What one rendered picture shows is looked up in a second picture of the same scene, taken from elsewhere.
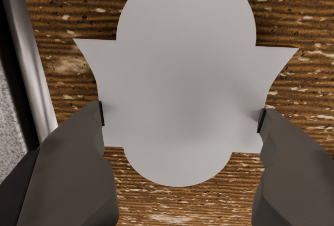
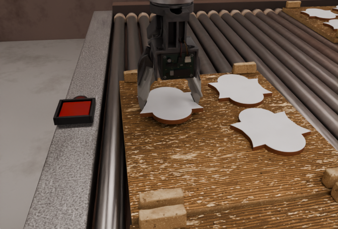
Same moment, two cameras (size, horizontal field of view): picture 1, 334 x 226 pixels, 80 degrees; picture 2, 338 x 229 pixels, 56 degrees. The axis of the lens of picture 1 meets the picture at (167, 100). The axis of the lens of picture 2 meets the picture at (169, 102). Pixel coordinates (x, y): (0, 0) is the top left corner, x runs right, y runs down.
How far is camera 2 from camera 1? 0.64 m
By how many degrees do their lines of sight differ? 87
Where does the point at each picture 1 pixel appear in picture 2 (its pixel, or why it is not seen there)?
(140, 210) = (164, 154)
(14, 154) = (87, 154)
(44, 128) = (111, 137)
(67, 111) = (128, 119)
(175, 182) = (175, 118)
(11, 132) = (91, 144)
